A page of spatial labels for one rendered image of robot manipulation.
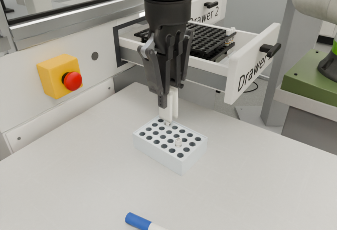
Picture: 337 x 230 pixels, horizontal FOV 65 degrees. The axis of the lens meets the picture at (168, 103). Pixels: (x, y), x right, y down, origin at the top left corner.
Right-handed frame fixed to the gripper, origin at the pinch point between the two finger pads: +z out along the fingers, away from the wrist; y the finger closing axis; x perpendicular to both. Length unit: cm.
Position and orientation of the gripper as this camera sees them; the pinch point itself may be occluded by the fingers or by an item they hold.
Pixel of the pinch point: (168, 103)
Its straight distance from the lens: 52.6
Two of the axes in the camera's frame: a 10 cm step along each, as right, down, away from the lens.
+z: 0.1, 8.4, 5.5
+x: -7.8, -3.4, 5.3
